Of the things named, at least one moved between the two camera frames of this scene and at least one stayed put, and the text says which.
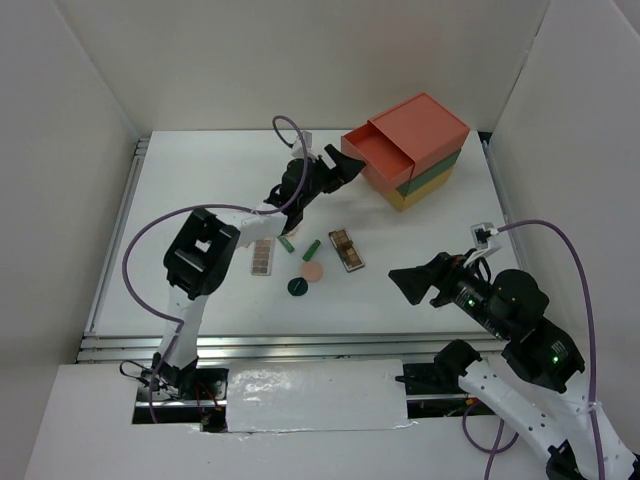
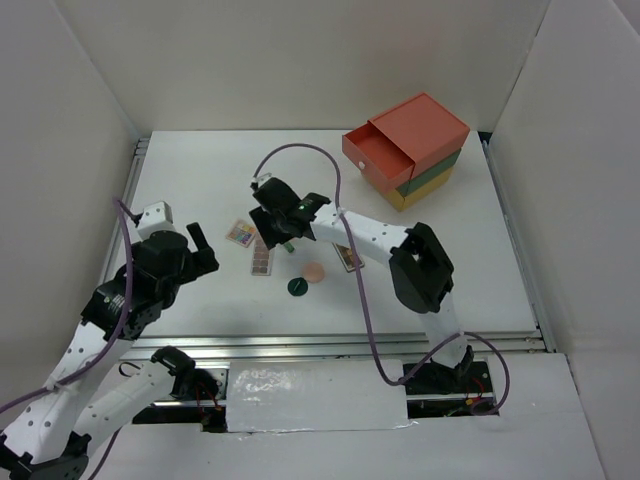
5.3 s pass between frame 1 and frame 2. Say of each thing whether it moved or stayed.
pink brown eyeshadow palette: stayed
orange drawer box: stayed
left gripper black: moved
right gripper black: moved
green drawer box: stayed
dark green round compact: stayed
